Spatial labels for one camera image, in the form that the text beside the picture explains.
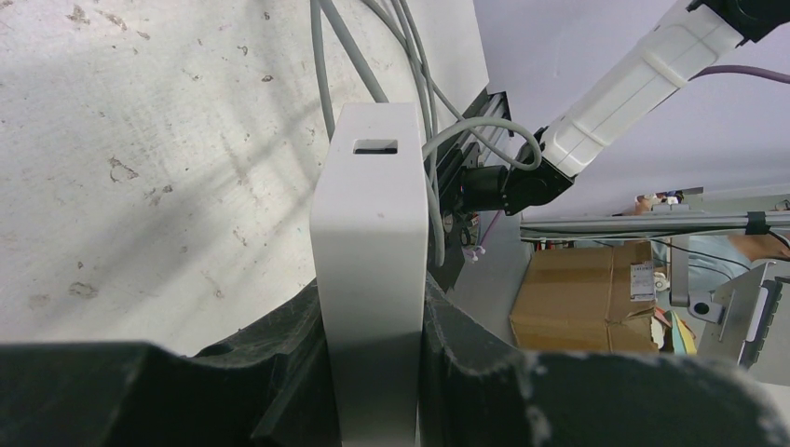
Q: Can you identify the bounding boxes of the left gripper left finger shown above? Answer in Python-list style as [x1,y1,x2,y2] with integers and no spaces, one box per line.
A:
[1,283,341,446]

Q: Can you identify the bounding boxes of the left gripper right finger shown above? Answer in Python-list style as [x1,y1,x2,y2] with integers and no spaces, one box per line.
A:
[418,278,789,446]

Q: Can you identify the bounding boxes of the grey network switch box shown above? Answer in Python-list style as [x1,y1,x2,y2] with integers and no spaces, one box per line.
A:
[309,102,429,446]

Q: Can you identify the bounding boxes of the grey ethernet cable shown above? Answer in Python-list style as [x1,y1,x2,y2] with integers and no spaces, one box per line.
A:
[308,0,544,267]

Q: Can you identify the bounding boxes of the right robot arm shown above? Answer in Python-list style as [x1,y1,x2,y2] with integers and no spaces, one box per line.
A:
[460,1,789,215]

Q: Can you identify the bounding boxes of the brown cardboard box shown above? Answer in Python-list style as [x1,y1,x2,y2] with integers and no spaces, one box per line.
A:
[510,242,659,353]

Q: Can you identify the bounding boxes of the person in light shirt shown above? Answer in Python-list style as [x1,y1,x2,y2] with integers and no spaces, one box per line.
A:
[635,194,790,297]

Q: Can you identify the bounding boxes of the grey metal bar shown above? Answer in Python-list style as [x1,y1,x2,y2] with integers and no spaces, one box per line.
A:
[520,211,789,236]

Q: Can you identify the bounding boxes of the aluminium right side rail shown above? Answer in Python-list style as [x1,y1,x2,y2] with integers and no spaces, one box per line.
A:
[437,90,511,191]

